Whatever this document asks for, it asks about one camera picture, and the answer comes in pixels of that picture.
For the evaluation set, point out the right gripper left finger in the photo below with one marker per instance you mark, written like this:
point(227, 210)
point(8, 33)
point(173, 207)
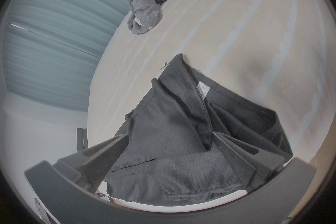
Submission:
point(99, 160)

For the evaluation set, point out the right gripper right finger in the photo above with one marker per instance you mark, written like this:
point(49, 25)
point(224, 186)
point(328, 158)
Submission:
point(244, 162)

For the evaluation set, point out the black shorts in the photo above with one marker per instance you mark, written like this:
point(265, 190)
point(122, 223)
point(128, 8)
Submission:
point(170, 125)

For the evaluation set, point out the blue-green curtain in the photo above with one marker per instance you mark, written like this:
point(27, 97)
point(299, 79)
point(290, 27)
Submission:
point(65, 34)

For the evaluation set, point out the grey knitted garment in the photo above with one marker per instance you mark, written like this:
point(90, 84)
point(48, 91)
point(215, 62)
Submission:
point(145, 7)

